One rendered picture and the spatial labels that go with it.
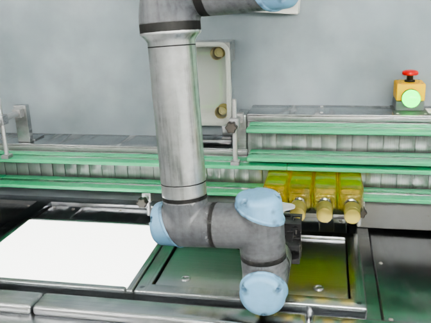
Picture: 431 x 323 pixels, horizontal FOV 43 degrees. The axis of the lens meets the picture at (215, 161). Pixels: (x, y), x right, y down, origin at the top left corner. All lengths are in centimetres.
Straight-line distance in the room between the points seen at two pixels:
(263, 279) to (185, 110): 29
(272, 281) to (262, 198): 13
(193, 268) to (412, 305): 47
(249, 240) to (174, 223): 13
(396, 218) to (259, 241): 71
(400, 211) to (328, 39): 49
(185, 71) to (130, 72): 79
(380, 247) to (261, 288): 62
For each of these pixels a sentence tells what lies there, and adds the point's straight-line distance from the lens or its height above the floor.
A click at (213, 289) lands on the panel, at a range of 116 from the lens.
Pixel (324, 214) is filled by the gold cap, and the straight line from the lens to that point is 120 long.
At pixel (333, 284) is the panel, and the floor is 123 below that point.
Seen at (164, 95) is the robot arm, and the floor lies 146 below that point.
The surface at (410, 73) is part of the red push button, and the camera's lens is 149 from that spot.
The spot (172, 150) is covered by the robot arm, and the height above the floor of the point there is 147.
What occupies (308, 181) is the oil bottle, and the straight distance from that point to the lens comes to 132.
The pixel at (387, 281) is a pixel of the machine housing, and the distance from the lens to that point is 130.
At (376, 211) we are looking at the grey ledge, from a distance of 151.
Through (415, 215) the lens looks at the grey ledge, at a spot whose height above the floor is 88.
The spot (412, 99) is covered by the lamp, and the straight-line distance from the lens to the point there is 146.
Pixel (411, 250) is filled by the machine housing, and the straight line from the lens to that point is 146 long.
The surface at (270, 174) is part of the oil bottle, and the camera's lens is 136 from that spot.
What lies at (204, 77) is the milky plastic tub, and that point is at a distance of 155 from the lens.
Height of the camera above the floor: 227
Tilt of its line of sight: 69 degrees down
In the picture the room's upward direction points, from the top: 147 degrees counter-clockwise
